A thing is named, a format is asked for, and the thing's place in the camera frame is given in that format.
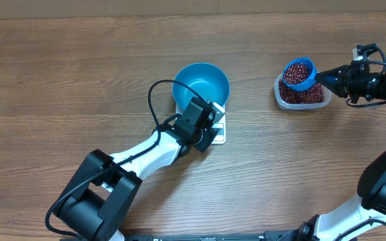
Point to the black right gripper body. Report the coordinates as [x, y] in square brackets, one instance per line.
[367, 83]

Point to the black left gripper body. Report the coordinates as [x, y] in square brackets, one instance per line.
[208, 135]

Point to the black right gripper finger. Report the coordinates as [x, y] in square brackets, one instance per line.
[335, 87]
[333, 75]

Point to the blue plastic measuring scoop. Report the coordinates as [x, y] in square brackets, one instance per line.
[310, 81]

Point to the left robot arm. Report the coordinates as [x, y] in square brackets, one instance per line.
[96, 200]

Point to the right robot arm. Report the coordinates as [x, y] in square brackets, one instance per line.
[367, 208]

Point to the white digital kitchen scale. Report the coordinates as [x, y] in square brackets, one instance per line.
[221, 128]

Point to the red beans in scoop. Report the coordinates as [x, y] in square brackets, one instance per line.
[296, 73]

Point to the blue metal bowl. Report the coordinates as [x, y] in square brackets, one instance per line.
[209, 81]

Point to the red beans in container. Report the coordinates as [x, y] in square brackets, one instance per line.
[312, 95]

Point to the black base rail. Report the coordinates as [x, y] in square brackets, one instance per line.
[266, 236]

